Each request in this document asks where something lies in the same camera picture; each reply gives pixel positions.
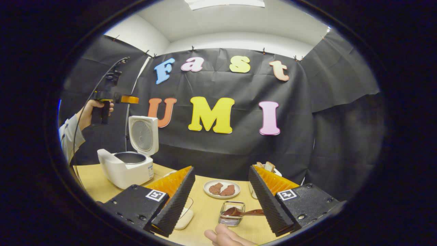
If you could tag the brown meat piece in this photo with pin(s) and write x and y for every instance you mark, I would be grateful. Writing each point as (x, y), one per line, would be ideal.
(215, 188)
(228, 190)

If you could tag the clear container of white rice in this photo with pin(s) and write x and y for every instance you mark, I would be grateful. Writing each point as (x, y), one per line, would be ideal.
(186, 215)

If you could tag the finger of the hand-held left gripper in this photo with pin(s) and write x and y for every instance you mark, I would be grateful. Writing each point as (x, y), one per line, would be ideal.
(129, 99)

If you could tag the brown wooden spoon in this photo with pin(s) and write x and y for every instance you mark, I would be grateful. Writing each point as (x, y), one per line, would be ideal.
(235, 212)

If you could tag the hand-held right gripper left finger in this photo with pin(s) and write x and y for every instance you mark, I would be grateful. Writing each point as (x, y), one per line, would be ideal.
(177, 205)

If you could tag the large ceiling light panel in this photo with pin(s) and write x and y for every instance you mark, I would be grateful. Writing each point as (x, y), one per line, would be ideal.
(225, 3)

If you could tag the white toaster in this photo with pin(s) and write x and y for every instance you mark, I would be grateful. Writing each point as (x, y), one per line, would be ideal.
(277, 172)

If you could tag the black backdrop cloth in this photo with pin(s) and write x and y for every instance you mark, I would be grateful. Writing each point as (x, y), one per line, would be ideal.
(222, 150)

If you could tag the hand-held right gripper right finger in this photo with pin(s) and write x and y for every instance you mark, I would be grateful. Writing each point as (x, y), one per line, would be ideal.
(268, 205)

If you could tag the white rice cooker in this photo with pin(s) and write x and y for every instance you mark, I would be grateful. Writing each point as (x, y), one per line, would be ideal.
(123, 174)

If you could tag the white round plate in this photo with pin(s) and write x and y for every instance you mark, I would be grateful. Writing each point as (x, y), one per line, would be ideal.
(222, 181)

